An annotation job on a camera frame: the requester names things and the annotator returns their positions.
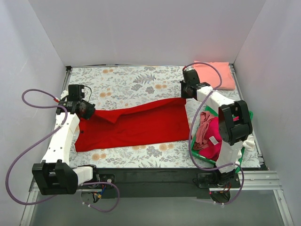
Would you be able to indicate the folded pink t shirt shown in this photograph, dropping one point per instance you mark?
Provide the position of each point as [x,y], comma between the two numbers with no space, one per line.
[209,75]

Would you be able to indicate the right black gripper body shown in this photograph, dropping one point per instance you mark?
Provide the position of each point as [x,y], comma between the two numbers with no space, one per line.
[185,90]

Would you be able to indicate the dusty pink shirt in basket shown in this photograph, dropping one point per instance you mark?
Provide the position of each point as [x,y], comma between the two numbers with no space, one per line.
[200,141]

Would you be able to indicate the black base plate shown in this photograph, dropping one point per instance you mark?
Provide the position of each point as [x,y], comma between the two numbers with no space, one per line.
[157,182]

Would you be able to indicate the red t shirt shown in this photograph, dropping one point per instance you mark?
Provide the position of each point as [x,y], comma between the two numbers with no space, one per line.
[152,123]

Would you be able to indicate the green plastic basket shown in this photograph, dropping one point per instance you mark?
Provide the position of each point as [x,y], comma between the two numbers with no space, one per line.
[196,153]

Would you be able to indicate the floral table mat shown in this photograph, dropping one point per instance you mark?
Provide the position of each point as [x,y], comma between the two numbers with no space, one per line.
[111,88]

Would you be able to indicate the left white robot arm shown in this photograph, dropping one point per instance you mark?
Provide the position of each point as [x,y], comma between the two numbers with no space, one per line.
[54,175]

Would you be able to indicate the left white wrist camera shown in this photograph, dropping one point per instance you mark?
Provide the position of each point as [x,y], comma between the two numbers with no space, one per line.
[64,94]

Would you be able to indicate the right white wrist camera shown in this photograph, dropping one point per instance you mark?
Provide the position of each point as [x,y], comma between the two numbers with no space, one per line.
[187,68]

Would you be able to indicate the white shirt in basket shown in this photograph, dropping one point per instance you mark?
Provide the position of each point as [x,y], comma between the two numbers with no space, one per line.
[248,145]

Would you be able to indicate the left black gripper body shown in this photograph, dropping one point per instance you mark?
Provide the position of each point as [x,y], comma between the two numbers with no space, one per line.
[87,109]

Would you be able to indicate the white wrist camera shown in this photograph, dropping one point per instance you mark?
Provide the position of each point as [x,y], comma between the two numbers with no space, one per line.
[64,94]
[187,68]

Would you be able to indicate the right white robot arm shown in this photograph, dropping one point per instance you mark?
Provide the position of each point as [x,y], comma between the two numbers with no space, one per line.
[234,127]

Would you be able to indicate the magenta shirt in basket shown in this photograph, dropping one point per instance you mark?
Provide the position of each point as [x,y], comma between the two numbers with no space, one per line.
[214,141]

